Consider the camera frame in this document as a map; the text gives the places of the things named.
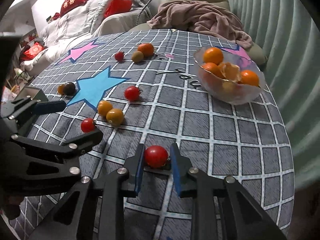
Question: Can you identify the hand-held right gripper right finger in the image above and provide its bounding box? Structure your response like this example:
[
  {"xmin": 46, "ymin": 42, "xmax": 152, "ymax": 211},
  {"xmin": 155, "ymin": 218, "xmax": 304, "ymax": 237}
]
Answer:
[{"xmin": 170, "ymin": 143, "xmax": 288, "ymax": 240}]

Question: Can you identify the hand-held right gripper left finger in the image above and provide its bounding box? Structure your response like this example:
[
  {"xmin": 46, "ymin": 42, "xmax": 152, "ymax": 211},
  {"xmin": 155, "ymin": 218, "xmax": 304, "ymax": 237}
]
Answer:
[{"xmin": 27, "ymin": 143, "xmax": 146, "ymax": 240}]

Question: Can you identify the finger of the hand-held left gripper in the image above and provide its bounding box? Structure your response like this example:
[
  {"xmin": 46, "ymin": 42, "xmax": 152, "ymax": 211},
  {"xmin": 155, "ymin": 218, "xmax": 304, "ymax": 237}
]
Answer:
[
  {"xmin": 10, "ymin": 129, "xmax": 103, "ymax": 180},
  {"xmin": 5, "ymin": 97, "xmax": 67, "ymax": 120}
]

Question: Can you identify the dark green framed tray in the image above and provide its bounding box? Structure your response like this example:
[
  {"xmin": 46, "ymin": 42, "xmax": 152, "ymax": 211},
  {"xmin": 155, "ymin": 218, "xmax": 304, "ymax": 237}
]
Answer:
[{"xmin": 15, "ymin": 86, "xmax": 49, "ymax": 135}]

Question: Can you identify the pink plastic bag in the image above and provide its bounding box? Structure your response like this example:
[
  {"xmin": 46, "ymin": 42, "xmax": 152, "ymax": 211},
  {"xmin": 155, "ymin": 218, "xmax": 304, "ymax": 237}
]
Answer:
[{"xmin": 2, "ymin": 86, "xmax": 19, "ymax": 103}]

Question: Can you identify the dark purple cherry tomato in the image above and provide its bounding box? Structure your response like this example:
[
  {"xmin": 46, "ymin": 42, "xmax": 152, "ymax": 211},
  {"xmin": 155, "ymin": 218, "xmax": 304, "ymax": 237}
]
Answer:
[{"xmin": 63, "ymin": 82, "xmax": 76, "ymax": 95}]

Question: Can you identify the red patterned cushion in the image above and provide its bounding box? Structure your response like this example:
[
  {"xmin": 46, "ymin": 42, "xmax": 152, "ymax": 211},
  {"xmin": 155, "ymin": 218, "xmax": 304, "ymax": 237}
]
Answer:
[{"xmin": 21, "ymin": 42, "xmax": 47, "ymax": 61}]

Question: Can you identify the white quilt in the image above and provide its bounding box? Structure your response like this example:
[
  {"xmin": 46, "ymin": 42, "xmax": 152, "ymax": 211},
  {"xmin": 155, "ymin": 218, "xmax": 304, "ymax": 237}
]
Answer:
[{"xmin": 25, "ymin": 0, "xmax": 140, "ymax": 75}]

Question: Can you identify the clear glass bowl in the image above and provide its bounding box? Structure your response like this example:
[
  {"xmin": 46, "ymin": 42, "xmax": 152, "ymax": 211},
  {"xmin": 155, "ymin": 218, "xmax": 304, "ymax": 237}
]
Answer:
[{"xmin": 194, "ymin": 47, "xmax": 266, "ymax": 105}]

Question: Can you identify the large red printed pillow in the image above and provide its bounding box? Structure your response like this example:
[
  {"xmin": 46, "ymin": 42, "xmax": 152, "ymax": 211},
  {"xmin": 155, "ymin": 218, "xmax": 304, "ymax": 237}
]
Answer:
[{"xmin": 59, "ymin": 0, "xmax": 92, "ymax": 17}]

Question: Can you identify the white covered sofa chair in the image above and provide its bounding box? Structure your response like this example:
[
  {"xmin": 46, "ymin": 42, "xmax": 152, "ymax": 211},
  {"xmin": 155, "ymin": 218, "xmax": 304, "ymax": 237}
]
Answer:
[{"xmin": 96, "ymin": 11, "xmax": 153, "ymax": 38}]

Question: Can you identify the peeled tangerine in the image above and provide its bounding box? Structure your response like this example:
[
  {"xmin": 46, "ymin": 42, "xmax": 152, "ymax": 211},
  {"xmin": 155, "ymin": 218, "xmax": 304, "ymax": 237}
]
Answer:
[{"xmin": 218, "ymin": 62, "xmax": 242, "ymax": 82}]

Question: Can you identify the plain red pillow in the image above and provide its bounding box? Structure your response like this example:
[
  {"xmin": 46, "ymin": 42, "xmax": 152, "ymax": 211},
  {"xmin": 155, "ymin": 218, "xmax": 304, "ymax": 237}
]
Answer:
[{"xmin": 104, "ymin": 0, "xmax": 133, "ymax": 18}]

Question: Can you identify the pink throw blanket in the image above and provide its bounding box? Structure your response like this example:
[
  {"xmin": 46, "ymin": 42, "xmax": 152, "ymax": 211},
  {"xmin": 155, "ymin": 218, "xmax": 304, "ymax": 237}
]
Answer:
[{"xmin": 147, "ymin": 0, "xmax": 253, "ymax": 49}]

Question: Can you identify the pale green curtain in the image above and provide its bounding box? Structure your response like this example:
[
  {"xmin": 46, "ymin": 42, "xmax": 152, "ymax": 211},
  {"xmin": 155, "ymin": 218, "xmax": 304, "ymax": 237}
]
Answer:
[{"xmin": 229, "ymin": 0, "xmax": 320, "ymax": 188}]

